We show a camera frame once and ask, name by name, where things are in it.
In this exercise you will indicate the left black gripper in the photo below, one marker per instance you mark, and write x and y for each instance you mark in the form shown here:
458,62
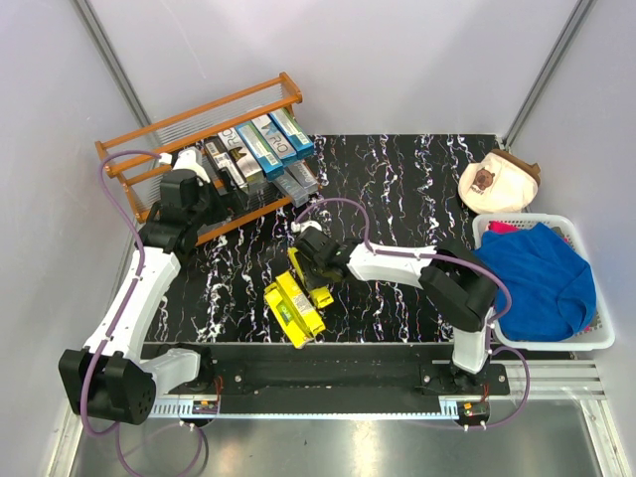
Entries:
235,196

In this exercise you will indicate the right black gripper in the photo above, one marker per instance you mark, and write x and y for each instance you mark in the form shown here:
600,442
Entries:
316,282

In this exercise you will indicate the yellow toothpaste box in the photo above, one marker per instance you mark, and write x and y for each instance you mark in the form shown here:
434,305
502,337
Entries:
285,317
307,316
301,265

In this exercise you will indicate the blue toothpaste box with label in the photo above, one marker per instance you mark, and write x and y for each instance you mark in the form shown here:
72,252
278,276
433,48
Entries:
270,164

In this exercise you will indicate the silver black toothpaste box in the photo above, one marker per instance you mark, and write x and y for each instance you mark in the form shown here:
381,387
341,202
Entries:
244,159

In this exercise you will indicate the silver toothpaste box angled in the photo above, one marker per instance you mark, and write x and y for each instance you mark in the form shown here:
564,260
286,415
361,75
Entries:
304,176

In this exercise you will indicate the blue toothpaste box plain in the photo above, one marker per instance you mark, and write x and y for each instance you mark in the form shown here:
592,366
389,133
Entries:
275,138

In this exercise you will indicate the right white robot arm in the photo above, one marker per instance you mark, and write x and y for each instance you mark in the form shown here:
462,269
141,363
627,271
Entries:
459,285

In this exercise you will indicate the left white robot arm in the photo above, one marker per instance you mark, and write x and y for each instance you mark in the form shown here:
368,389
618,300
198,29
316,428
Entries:
106,379

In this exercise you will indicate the orange wooden shelf rack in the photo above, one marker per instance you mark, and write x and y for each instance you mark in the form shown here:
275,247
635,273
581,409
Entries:
132,157

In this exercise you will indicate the pink cloth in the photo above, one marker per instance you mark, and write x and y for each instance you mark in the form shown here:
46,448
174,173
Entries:
501,228

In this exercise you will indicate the blue cloth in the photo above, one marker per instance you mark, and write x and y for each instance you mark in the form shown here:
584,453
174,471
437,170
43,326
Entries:
552,287

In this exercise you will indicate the white plastic basket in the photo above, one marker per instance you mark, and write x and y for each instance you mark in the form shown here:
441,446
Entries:
598,334

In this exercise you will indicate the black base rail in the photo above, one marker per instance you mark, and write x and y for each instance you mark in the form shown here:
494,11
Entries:
340,380

